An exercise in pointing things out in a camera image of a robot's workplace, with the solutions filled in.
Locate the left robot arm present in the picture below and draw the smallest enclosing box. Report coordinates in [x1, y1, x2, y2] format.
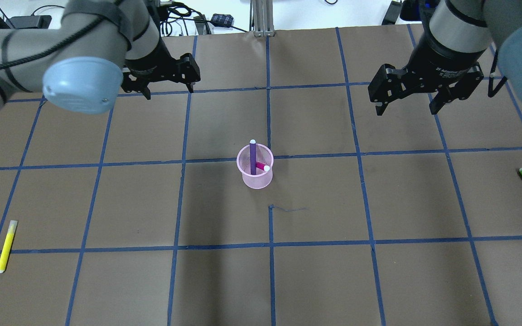
[0, 0, 201, 114]

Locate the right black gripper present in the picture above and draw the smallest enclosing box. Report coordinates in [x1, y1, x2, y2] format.
[368, 41, 484, 117]

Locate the purple pen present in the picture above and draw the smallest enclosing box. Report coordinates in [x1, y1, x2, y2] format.
[249, 139, 257, 175]

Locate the pink pen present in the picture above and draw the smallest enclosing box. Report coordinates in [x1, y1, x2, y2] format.
[256, 162, 271, 173]

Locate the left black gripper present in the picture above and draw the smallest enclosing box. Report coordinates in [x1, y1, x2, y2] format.
[122, 43, 201, 101]

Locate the pink plastic cup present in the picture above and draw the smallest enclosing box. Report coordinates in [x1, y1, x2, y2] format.
[236, 140, 274, 189]

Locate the black power adapter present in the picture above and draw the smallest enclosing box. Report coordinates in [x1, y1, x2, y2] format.
[381, 0, 402, 25]

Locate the yellow pen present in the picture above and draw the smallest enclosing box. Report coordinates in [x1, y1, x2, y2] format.
[0, 220, 18, 274]

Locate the black usb hub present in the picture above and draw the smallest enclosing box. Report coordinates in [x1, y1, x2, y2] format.
[210, 13, 234, 28]

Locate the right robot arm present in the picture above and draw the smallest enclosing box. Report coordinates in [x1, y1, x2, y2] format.
[368, 0, 522, 116]

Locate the aluminium frame post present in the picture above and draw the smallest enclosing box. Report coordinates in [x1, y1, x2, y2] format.
[249, 0, 275, 37]

